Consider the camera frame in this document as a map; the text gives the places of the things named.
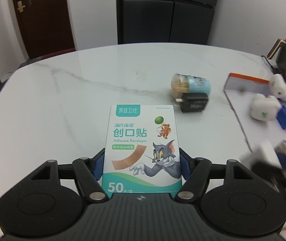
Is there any white rectangular power adapter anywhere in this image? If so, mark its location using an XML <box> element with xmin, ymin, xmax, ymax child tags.
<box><xmin>239</xmin><ymin>140</ymin><xmax>282</xmax><ymax>169</ymax></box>

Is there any teal bandage box cartoon cat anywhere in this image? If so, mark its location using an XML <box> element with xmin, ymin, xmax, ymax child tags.
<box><xmin>102</xmin><ymin>104</ymin><xmax>182</xmax><ymax>196</ymax></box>

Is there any black plug adapter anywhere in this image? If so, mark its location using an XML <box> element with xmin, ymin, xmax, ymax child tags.
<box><xmin>176</xmin><ymin>93</ymin><xmax>209</xmax><ymax>113</ymax></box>

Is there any white plug-in vaporizer green button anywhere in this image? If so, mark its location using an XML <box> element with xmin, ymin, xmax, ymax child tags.
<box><xmin>269</xmin><ymin>74</ymin><xmax>286</xmax><ymax>101</ymax></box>

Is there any light blue toothpick jar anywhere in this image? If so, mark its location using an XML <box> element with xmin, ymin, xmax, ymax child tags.
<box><xmin>171</xmin><ymin>74</ymin><xmax>211</xmax><ymax>98</ymax></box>

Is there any orange-rimmed white cardboard tray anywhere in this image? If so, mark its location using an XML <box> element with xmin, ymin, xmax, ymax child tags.
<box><xmin>223</xmin><ymin>73</ymin><xmax>286</xmax><ymax>151</ymax></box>

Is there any black refrigerator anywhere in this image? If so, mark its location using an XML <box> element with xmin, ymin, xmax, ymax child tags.
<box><xmin>116</xmin><ymin>0</ymin><xmax>217</xmax><ymax>45</ymax></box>

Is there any dark brown door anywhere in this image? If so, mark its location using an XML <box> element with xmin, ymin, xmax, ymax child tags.
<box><xmin>13</xmin><ymin>0</ymin><xmax>75</xmax><ymax>59</ymax></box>

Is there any black power cord with plug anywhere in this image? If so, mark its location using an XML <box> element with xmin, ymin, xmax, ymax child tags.
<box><xmin>260</xmin><ymin>54</ymin><xmax>282</xmax><ymax>75</ymax></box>

